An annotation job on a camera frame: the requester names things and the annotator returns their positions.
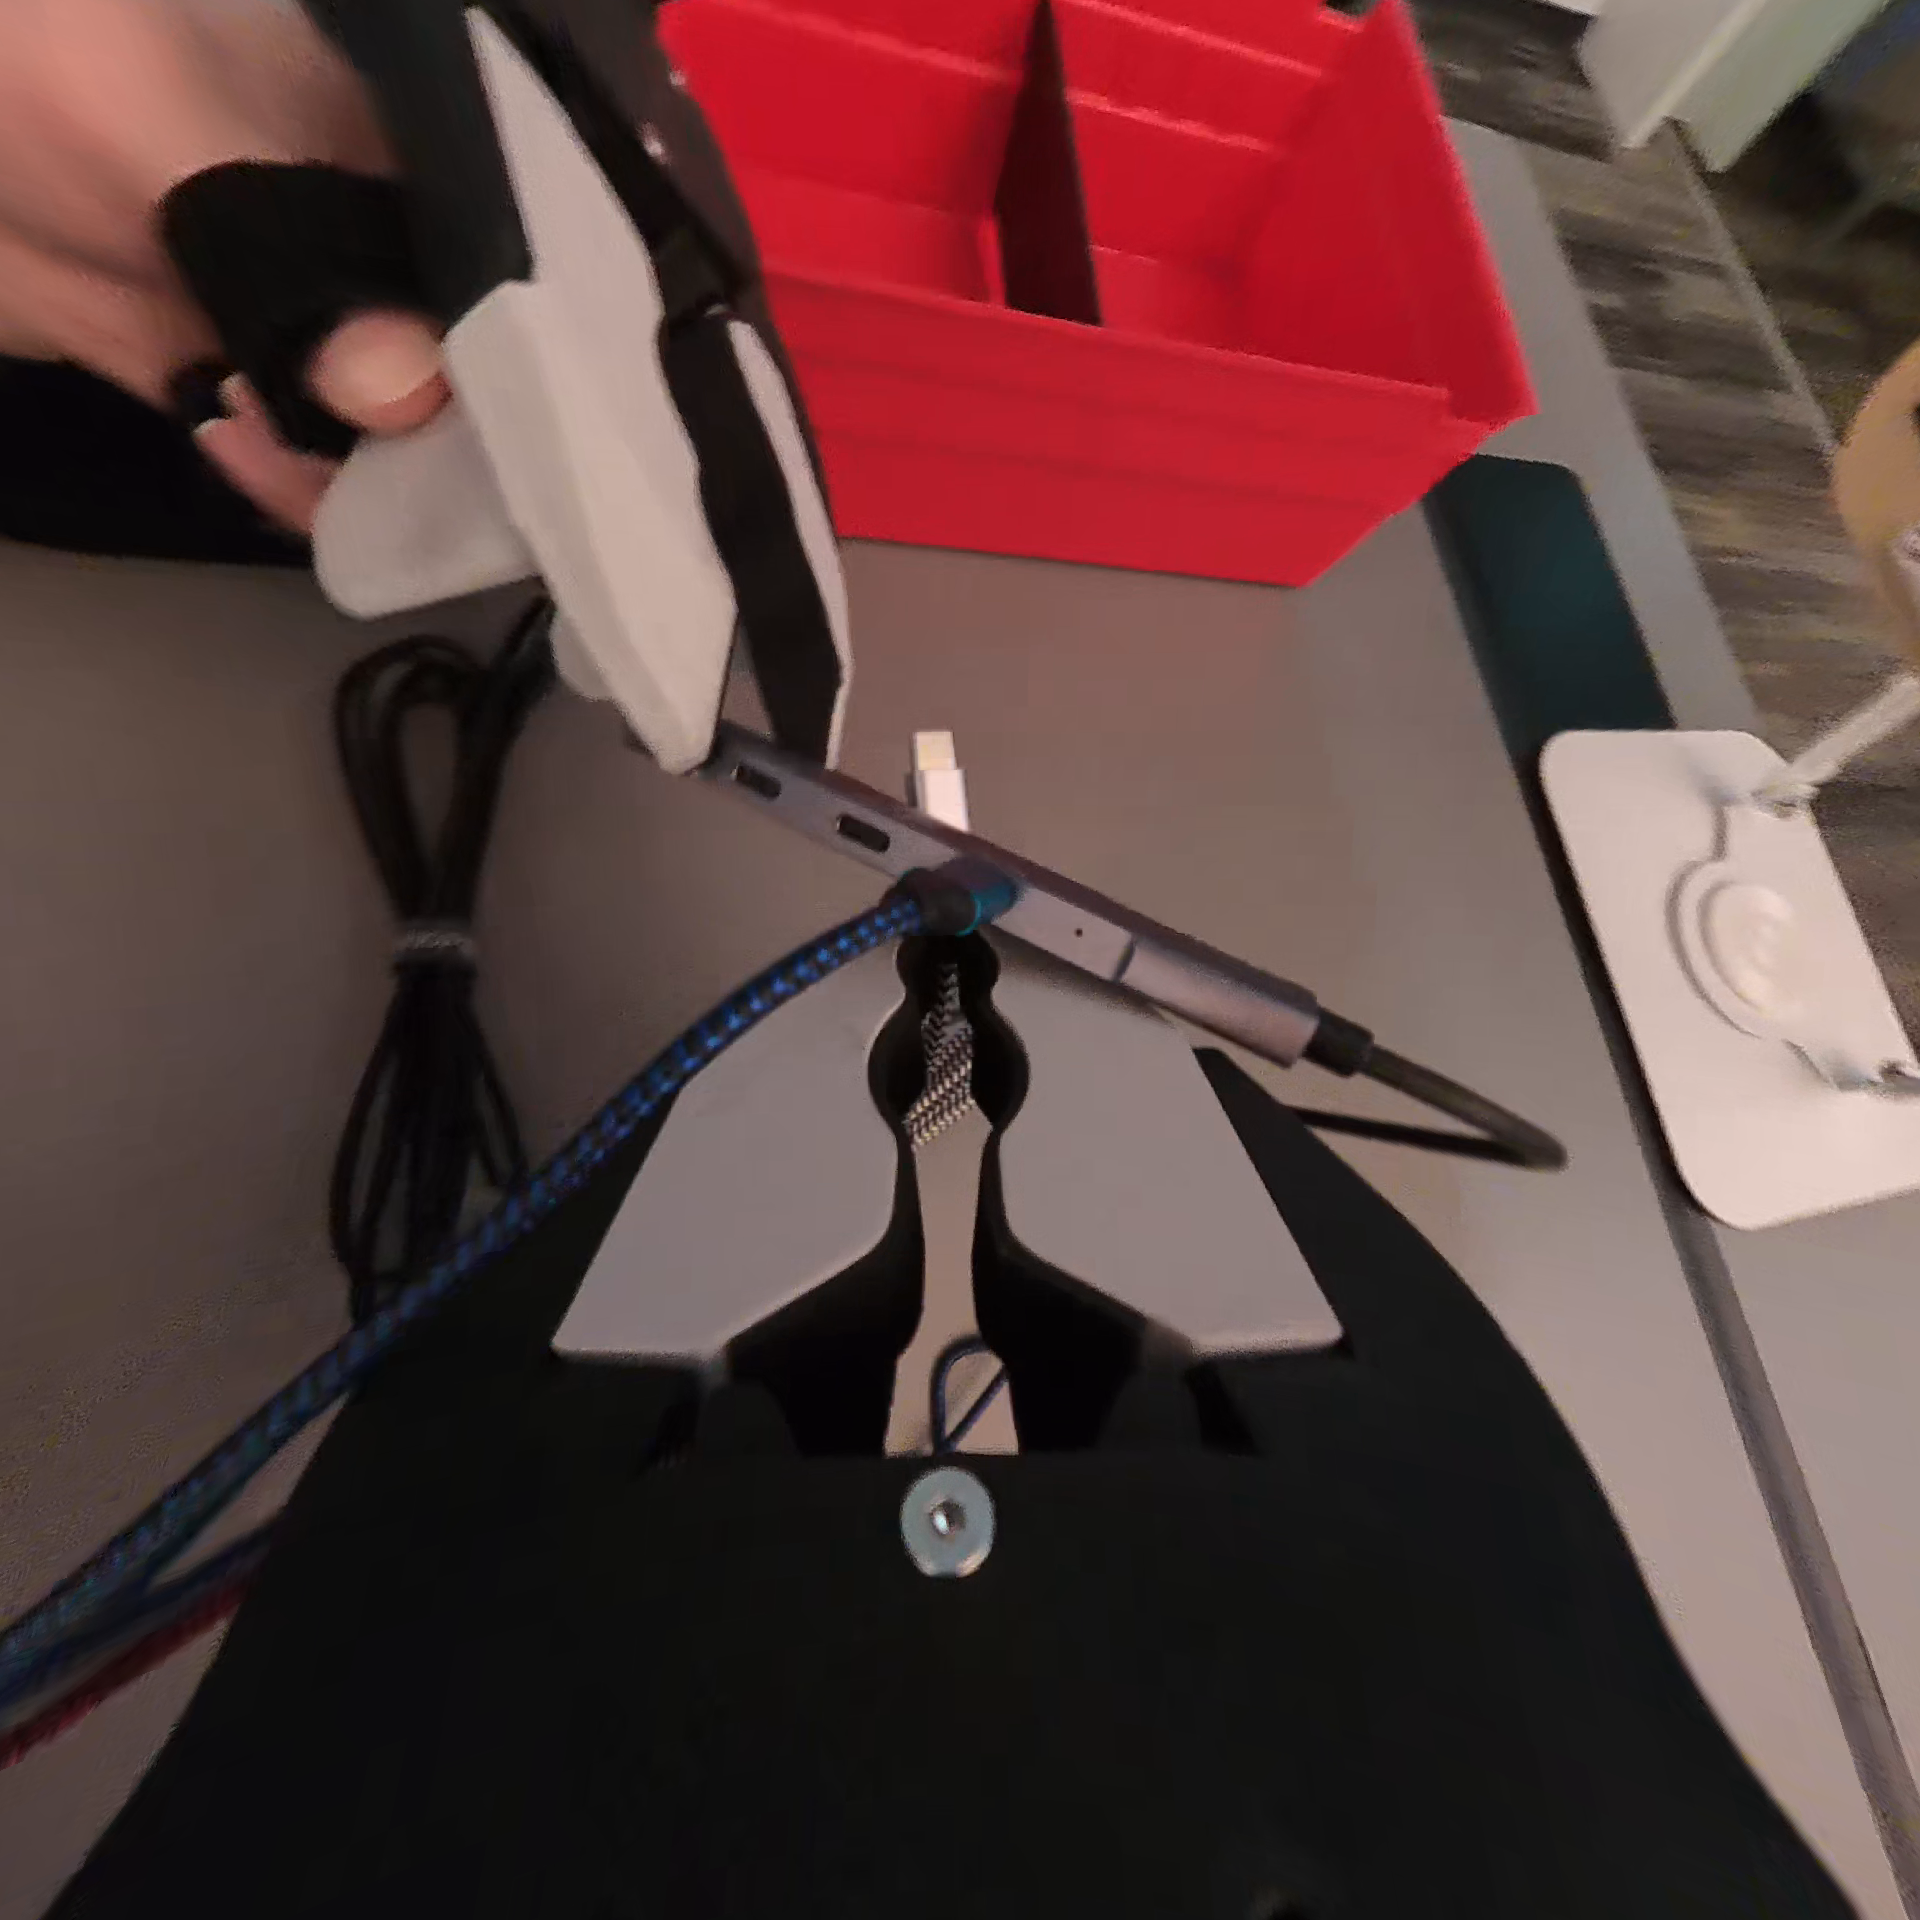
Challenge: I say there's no grey white braided cable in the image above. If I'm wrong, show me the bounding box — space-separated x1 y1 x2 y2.
903 960 973 1154

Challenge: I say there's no tan wooden object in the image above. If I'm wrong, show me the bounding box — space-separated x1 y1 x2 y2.
1831 344 1920 670

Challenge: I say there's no person's left hand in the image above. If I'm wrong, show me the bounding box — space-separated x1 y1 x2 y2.
0 0 454 536

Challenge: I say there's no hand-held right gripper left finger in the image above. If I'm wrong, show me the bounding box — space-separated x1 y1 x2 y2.
551 937 935 1454

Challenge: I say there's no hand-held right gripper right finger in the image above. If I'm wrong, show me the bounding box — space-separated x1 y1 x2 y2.
972 960 1347 1454

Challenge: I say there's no red black braided cable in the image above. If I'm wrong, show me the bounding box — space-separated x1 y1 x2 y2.
0 1559 279 1779

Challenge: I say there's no grey usb hub with cable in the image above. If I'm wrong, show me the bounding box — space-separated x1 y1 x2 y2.
698 721 1571 1175

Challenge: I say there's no dark teal pad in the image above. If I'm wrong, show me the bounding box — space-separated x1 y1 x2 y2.
1425 455 1678 788

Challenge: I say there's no black coiled cable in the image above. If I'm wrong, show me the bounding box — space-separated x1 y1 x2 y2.
330 598 559 1321

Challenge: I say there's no white flat board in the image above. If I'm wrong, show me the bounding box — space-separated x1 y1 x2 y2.
1541 668 1920 1234

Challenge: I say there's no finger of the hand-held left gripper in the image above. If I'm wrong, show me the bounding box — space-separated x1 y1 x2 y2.
310 8 741 778
675 299 853 761

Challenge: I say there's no dark cloth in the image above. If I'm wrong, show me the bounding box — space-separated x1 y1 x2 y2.
0 352 317 569

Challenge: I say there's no blue braided usb-c cable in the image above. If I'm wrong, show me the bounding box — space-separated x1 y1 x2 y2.
0 857 1023 1743

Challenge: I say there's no thin blue braided cable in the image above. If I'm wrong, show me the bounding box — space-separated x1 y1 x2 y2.
927 1339 1011 1460

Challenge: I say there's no red plastic organizer box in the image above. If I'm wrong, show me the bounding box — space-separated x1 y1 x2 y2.
657 0 1541 591

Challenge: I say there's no white cabinet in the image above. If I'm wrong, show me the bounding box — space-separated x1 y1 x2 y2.
1581 0 1906 170

